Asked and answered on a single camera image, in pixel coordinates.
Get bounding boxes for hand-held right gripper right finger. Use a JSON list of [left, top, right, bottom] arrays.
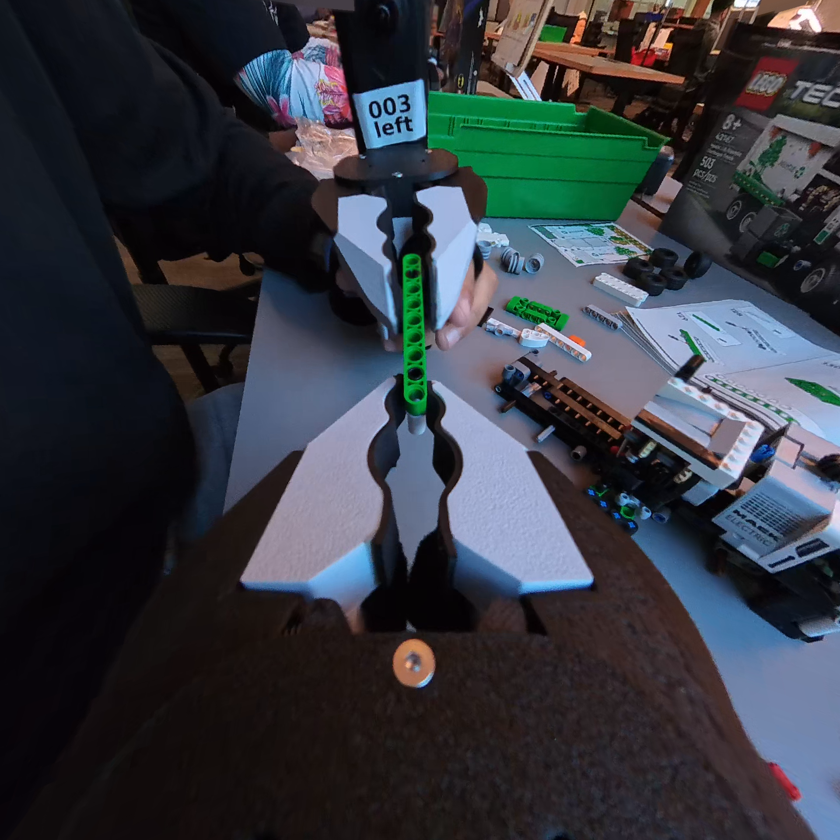
[[413, 379, 597, 598]]

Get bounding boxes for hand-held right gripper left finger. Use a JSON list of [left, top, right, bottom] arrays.
[[238, 377, 412, 632]]

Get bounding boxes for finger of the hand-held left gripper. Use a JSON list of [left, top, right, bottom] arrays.
[[335, 194, 401, 330], [419, 188, 480, 330]]

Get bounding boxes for green lego beam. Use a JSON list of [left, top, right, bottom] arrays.
[[400, 253, 430, 417]]

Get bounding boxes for person's left forearm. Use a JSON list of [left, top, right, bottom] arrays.
[[131, 39, 342, 296]]

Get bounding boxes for long white lego beam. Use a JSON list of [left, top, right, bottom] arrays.
[[535, 322, 593, 363]]

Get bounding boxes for white lego brick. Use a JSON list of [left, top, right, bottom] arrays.
[[592, 272, 651, 308]]

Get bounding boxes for partly built lego truck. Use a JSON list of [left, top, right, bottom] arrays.
[[495, 354, 840, 643]]

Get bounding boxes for lego set box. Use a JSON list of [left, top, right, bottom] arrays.
[[658, 23, 840, 329]]

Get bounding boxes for dark bat logo box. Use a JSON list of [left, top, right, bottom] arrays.
[[436, 0, 491, 93]]

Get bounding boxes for clear plastic bags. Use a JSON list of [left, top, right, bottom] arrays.
[[292, 118, 358, 181]]

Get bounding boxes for green storage bin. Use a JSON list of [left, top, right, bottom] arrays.
[[427, 91, 670, 221]]

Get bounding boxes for green white sticker sheet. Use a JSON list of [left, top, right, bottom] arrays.
[[528, 222, 655, 269]]

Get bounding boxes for black office chair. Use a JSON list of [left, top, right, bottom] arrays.
[[131, 252, 263, 395]]

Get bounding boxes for wooden table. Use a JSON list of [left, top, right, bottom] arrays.
[[486, 41, 686, 99]]

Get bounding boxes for person's black clothed body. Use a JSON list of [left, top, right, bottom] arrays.
[[0, 0, 263, 840]]

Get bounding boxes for open instruction booklet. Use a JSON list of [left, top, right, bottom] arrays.
[[617, 298, 840, 447]]

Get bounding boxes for green lego frame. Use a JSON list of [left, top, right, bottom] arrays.
[[504, 295, 571, 329]]

